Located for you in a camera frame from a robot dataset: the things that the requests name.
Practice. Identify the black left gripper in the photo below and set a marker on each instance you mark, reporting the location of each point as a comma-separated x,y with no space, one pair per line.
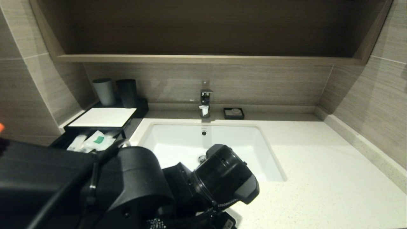
219,222

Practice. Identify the square shower cap packet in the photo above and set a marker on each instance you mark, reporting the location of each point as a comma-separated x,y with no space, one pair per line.
98,141

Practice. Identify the dark tumbler cup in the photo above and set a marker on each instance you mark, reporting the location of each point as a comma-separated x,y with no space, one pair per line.
127,93

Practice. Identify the long dental kit packet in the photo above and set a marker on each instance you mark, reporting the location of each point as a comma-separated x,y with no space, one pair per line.
76,143

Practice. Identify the black glossy drawer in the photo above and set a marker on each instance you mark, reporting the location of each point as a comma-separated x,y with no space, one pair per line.
63,141

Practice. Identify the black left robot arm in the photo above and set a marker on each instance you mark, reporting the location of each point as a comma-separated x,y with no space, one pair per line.
127,184

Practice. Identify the black box white ribbed top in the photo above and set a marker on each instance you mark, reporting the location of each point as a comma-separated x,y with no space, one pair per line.
105,117

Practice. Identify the chrome sink drain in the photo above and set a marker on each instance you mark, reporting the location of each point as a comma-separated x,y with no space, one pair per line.
202,159

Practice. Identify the white sink basin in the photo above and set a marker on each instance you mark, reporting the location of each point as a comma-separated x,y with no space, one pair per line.
178,140

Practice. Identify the black soap dish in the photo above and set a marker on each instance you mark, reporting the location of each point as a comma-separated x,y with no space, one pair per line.
226,114

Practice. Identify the round beige soap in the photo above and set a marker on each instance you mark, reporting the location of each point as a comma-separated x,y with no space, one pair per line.
235,111

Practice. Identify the chrome faucet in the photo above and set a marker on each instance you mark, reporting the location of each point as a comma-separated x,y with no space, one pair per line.
205,100

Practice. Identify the grey cup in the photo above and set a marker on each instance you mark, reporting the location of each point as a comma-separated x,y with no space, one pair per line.
105,92

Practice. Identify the wooden wall shelf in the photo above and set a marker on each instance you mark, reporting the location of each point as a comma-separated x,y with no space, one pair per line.
203,59

